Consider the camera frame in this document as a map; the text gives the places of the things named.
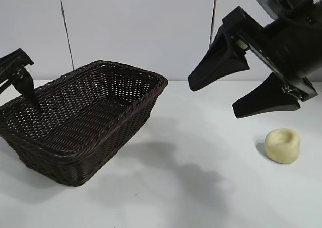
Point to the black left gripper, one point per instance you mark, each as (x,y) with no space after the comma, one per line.
(15,62)

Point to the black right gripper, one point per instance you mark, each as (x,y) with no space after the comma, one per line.
(294,44)

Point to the pale yellow egg yolk pastry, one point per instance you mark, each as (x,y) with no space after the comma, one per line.
(281,150)

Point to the dark brown woven basket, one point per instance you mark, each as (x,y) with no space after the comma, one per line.
(88,112)

